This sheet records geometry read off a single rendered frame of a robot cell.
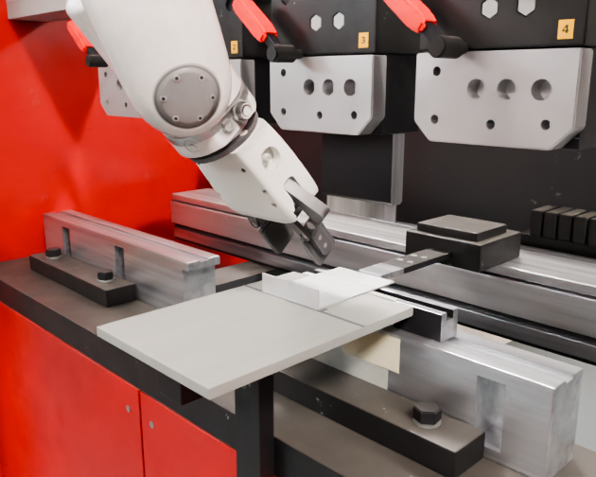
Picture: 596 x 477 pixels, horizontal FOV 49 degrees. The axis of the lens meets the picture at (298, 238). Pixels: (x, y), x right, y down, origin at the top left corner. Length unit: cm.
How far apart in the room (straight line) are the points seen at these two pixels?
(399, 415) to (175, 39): 42
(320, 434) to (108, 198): 94
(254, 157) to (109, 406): 54
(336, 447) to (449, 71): 37
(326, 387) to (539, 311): 32
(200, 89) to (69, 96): 100
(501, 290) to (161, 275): 50
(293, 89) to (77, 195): 83
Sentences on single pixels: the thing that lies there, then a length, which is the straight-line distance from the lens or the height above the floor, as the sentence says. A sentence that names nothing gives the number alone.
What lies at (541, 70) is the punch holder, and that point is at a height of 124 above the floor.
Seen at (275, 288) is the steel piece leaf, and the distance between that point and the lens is 71.
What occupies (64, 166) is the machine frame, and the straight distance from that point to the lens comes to 145.
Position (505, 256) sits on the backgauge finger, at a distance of 93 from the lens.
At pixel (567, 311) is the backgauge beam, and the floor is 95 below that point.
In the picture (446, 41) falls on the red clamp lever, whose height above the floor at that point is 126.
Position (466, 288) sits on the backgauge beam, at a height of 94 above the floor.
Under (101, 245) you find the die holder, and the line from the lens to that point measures 118.
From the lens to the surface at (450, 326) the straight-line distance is 69.
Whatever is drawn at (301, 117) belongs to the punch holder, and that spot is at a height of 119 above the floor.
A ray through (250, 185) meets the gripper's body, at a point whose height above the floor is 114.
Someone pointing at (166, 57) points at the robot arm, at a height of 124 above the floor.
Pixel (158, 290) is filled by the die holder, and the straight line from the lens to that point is 104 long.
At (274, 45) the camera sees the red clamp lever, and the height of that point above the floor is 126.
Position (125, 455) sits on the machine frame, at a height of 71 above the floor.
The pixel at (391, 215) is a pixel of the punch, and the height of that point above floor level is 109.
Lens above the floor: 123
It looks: 14 degrees down
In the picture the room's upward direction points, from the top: straight up
